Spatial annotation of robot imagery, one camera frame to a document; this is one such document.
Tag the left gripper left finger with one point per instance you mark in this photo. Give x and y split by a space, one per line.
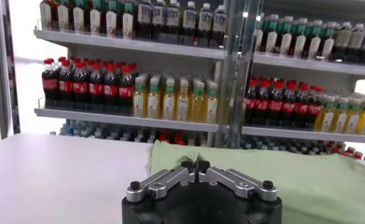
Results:
161 185

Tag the red cap cola bottle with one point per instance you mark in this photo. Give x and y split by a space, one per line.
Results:
96 89
275 106
262 105
251 105
110 90
49 85
288 107
314 109
80 88
126 91
301 108
66 86

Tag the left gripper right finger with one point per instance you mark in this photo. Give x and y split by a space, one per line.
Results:
240 185

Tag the thin black frame pole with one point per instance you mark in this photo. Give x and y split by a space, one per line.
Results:
14 76

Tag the white cap beige label bottle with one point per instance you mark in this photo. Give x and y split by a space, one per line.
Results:
356 41
342 39

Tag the light green t-shirt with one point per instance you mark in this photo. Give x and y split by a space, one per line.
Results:
307 182

